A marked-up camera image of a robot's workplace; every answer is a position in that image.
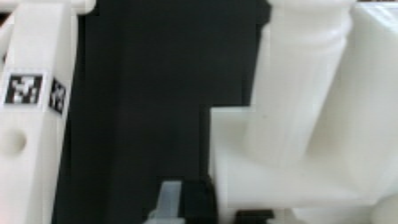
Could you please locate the white chair seat block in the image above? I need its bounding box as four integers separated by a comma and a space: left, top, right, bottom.
210, 0, 398, 224

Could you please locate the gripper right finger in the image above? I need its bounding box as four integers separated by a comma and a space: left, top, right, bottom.
235, 210, 274, 224

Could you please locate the white chair back frame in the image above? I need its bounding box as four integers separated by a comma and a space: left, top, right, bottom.
0, 0, 96, 224

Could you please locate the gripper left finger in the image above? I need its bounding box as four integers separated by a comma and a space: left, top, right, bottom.
144, 179, 219, 224

